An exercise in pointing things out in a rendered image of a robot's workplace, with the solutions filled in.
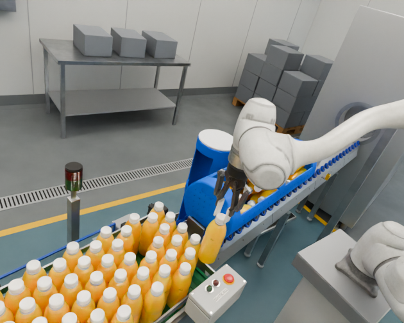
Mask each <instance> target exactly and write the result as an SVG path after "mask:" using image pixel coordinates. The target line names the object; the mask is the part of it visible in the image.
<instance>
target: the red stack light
mask: <svg viewBox="0 0 404 323"><path fill-rule="evenodd" d="M82 177H83V169H82V170H81V171H79V172H75V173H73V172H68V171H66V170H65V178H66V179H67V180H69V181H79V180H80V179H81V178H82Z"/></svg>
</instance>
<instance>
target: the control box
mask: <svg viewBox="0 0 404 323"><path fill-rule="evenodd" d="M225 274H231V275H232V276H233V277H234V281H233V282H232V283H228V282H226V281H225V280H224V275H225ZM215 279H216V280H218V281H219V285H218V286H215V285H214V284H213V281H214V280H215ZM246 283H247V281H245V280H244V279H243V278H242V277H241V276H240V275H238V274H237V273H236V272H235V271H234V270H233V269H232V268H231V267H230V266H229V265H227V264H225V265H224V266H223V267H221V268H220V269H219V270H218V271H217V272H215V273H214V274H213V275H211V276H210V277H209V278H208V279H207V280H206V281H204V282H203V283H201V284H200V285H199V286H198V287H197V288H196V289H194V290H193V291H192V292H191V293H190V294H189V297H188V299H187V303H186V305H185V309H184V311H185V312H186V313H187V314H188V316H189V317H190V318H191V319H192V320H193V321H194V322H195V323H214V322H215V321H216V320H217V319H218V318H219V317H220V316H221V315H222V314H223V313H224V312H225V311H226V310H227V309H228V308H229V307H230V306H231V305H232V304H233V303H234V302H235V301H236V300H237V299H238V298H239V297H240V295H241V293H242V291H243V289H244V287H245V285H246ZM208 285H211V286H212V288H213V290H212V291H211V292H209V291H207V290H206V287H207V286H208ZM227 290H228V291H227ZM223 291H224V292H223ZM225 291H227V292H225ZM219 294H220V295H219ZM222 294H224V295H222ZM218 295H219V296H218ZM214 299H215V300H214ZM217 299H218V300H217ZM216 300H217V301H216Z"/></svg>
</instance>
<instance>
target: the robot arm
mask: <svg viewBox="0 0 404 323"><path fill-rule="evenodd" d="M275 122H276V106H275V105H274V104H273V103H272V102H270V101H268V100H266V99H263V98H252V99H249V100H248V102H247V103H246V104H245V105H244V107H243V109H242V110H241V112H240V115H239V118H238V119H237V123H236V125H235V129H234V133H233V143H232V145H231V149H230V153H229V155H228V161H229V162H228V166H227V168H226V170H224V169H221V170H218V171H217V181H216V184H215V188H214V195H216V197H217V200H216V202H215V205H216V208H215V211H214V216H216V215H217V214H218V213H220V212H221V208H222V207H223V203H224V200H225V198H223V197H224V196H225V194H226V192H227V191H228V189H229V188H230V187H232V188H233V189H232V192H233V194H232V199H231V206H230V207H229V208H228V209H227V212H226V215H225V218H224V221H223V224H225V223H227V222H229V221H230V218H231V217H232V216H234V213H235V212H238V211H240V210H241V209H242V208H243V206H244V204H245V202H246V200H247V198H248V195H249V194H250V193H252V191H253V189H252V188H250V189H249V187H248V186H247V184H248V179H249V180H250V181H251V182H252V184H254V185H255V186H256V187H258V188H260V189H262V190H275V189H277V188H280V187H281V186H282V185H283V184H284V183H285V182H286V181H287V179H288V178H289V176H290V175H293V174H294V173H295V171H296V170H297V169H298V168H299V167H301V166H304V165H308V164H311V163H315V162H319V161H321V160H324V159H326V158H329V157H330V156H332V155H334V154H335V153H338V152H339V151H340V150H342V149H344V148H345V147H346V146H348V145H350V144H351V143H353V142H354V141H356V140H357V139H359V138H360V137H362V136H363V135H365V134H366V133H368V132H370V131H373V130H376V129H385V128H390V129H404V99H403V100H400V101H396V102H393V103H388V104H383V105H380V106H375V107H373V108H369V109H366V110H364V111H362V112H359V113H358V114H356V115H354V116H352V117H351V118H349V119H348V120H346V121H345V122H343V123H342V124H340V125H339V126H337V127H336V128H334V129H333V130H331V131H330V132H328V133H327V134H325V135H324V136H322V137H320V138H318V139H315V140H310V141H299V140H295V139H293V138H292V137H291V136H290V135H286V134H282V133H276V132H275ZM224 176H225V178H226V181H225V183H224V186H223V188H222V185H223V181H224ZM243 187H244V190H243V194H242V195H241V198H240V200H239V195H240V191H241V188H243ZM335 268H336V269H337V270H339V271H341V272H342V273H343V274H345V275H346V276H348V277H349V278H350V279H351V280H352V281H354V282H355V283H356V284H357V285H358V286H359V287H361V288H362V289H363V290H365V291H366V292H367V293H368V294H369V296H370V297H372V298H376V297H377V296H378V291H379V289H380V291H381V293H382V294H383V296H384V298H385V300H386V301H387V303H388V305H389V306H390V308H391V310H392V311H393V312H394V314H395V315H396V316H397V317H398V318H399V319H400V320H401V321H402V323H404V226H402V225H401V224H398V223H397V222H393V221H386V222H380V223H378V224H376V225H374V226H372V227H371V228H369V229H368V230H367V231H366V232H365V233H364V234H363V235H362V237H361V238H360V239H359V241H358V242H357V243H356V245H355V246H354V248H350V249H349V250H348V253H347V255H345V257H343V259H342V260H341V261H340V262H337V263H336V264H335Z"/></svg>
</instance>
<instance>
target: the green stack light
mask: <svg viewBox="0 0 404 323"><path fill-rule="evenodd" d="M82 186H83V178H81V179H80V180H79V181H69V180H67V179H66V178H65V188H66V189H67V190H68V191H71V192H75V191H78V190H80V189H81V188H82Z"/></svg>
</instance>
